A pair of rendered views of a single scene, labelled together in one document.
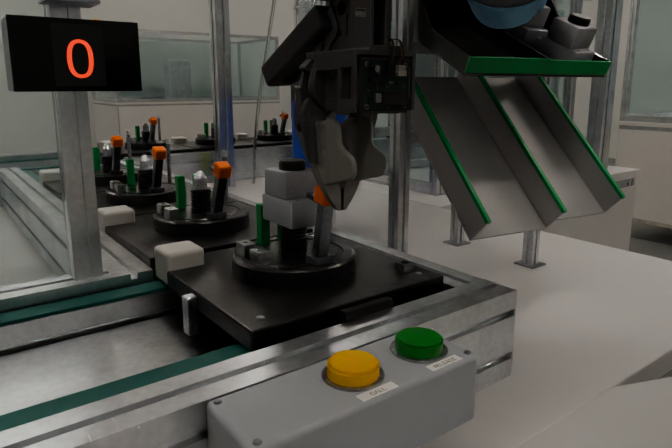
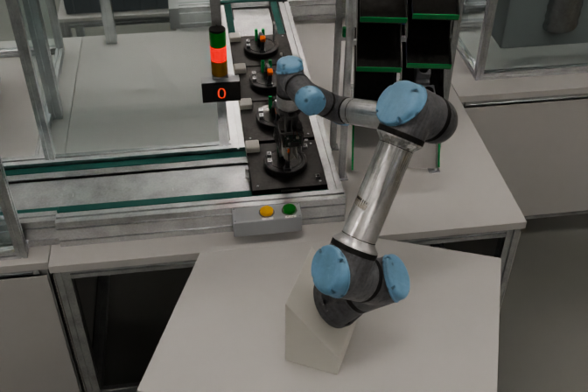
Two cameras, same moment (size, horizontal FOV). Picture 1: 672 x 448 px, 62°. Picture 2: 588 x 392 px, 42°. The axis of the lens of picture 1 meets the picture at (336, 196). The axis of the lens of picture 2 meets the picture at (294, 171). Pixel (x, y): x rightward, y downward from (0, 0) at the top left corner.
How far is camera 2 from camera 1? 1.97 m
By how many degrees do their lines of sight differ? 38
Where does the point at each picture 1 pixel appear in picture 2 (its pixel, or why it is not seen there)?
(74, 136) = (221, 106)
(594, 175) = (437, 150)
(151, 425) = (219, 209)
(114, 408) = (213, 203)
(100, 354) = (221, 177)
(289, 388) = (250, 211)
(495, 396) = (330, 226)
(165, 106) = not seen: outside the picture
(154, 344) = (236, 177)
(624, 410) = not seen: hidden behind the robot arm
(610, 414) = not seen: hidden behind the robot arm
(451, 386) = (291, 222)
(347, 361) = (265, 209)
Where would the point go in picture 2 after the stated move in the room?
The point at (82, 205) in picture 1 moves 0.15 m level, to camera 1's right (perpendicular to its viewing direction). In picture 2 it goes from (223, 125) to (262, 138)
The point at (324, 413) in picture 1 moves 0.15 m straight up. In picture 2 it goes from (252, 220) to (250, 181)
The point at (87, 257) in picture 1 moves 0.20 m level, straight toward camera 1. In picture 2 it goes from (224, 139) to (215, 177)
